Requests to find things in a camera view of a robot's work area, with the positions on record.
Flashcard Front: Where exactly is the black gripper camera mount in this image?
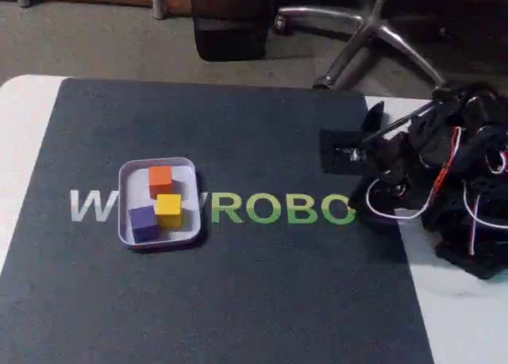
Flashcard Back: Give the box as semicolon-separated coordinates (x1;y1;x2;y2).
318;127;379;175

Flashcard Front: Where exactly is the yellow wooden cube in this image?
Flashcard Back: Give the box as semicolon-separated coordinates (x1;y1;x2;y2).
155;193;185;230

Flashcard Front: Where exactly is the black mat with lettering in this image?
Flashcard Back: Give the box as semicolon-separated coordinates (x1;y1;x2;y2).
0;77;436;364

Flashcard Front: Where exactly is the orange wooden cube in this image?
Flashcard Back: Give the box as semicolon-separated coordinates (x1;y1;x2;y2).
147;165;175;201

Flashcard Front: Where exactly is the dark box on floor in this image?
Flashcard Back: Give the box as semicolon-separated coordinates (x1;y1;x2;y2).
189;0;271;63

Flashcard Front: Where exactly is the white metal tray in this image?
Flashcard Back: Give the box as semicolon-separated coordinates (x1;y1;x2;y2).
117;156;204;251

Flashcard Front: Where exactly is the black table clamp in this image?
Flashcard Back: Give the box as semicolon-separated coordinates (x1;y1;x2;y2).
358;101;387;144

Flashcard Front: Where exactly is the purple wooden cube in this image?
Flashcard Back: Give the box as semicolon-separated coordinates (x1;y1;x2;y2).
128;205;160;243

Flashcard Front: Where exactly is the chrome office chair base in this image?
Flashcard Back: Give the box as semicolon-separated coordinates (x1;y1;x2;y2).
273;0;446;90

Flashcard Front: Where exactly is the black camera cable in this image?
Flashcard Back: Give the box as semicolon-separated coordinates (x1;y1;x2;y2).
358;101;438;148

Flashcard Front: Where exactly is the red white servo cable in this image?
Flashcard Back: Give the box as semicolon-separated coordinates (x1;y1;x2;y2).
463;180;484;257
485;140;508;175
366;127;464;221

